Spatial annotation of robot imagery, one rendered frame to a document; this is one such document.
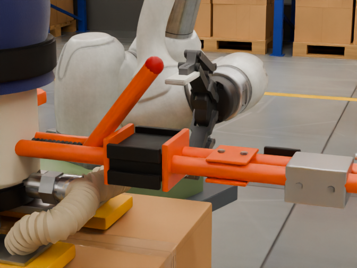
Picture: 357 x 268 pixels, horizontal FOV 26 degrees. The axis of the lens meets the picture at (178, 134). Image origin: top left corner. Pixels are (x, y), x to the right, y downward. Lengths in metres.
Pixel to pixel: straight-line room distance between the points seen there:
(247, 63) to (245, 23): 6.90
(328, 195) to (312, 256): 2.46
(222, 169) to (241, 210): 2.89
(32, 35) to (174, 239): 0.33
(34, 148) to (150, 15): 0.54
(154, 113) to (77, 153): 0.46
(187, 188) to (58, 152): 0.82
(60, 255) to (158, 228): 0.19
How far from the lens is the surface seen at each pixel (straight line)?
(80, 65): 1.69
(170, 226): 1.11
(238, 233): 3.53
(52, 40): 1.03
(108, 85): 1.70
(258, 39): 8.26
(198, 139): 1.21
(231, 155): 0.92
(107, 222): 1.08
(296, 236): 3.53
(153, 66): 0.93
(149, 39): 1.46
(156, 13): 1.46
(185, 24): 1.77
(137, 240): 1.07
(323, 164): 0.90
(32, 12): 0.98
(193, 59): 1.15
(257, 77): 1.37
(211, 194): 1.80
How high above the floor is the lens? 1.37
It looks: 15 degrees down
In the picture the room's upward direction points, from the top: straight up
